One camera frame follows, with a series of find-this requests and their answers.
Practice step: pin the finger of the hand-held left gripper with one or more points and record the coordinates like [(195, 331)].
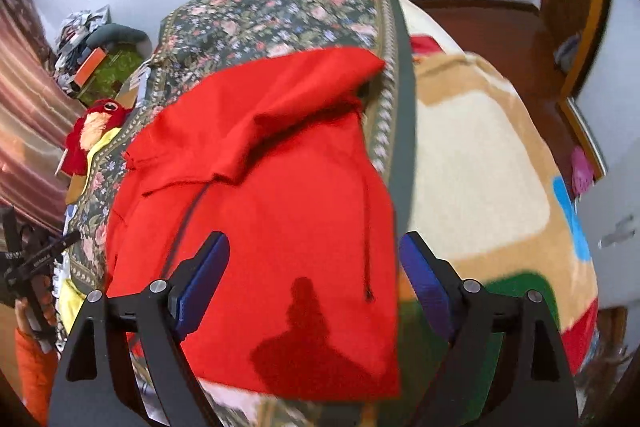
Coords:
[(10, 227), (55, 248)]

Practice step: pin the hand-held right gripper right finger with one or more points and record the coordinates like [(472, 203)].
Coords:
[(425, 287)]

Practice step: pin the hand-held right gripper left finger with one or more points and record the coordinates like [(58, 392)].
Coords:
[(202, 282)]

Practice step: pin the red zip jacket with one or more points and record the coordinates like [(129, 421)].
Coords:
[(300, 187)]

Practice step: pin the pile of patterned clothes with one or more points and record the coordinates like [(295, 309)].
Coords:
[(75, 32)]

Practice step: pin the person's left hand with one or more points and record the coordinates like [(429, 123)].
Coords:
[(37, 314)]

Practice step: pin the striped brown curtain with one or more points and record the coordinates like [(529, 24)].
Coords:
[(30, 117)]

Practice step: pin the red plush toy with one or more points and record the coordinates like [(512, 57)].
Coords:
[(95, 127)]

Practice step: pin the beige patterned blanket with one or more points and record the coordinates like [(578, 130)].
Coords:
[(475, 157)]

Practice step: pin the cardboard box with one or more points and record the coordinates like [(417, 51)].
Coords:
[(134, 89)]

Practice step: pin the orange box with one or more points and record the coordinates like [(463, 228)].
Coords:
[(90, 67)]

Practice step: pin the green patterned cloth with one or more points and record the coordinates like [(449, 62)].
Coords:
[(117, 72)]

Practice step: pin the pink floor item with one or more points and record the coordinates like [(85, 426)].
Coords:
[(581, 172)]

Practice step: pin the white drawer cabinet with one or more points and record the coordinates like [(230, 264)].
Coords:
[(615, 227)]

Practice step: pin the grey cushion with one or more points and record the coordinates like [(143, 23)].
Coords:
[(120, 36)]

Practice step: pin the dark floral blanket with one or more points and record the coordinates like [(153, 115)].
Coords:
[(280, 12)]

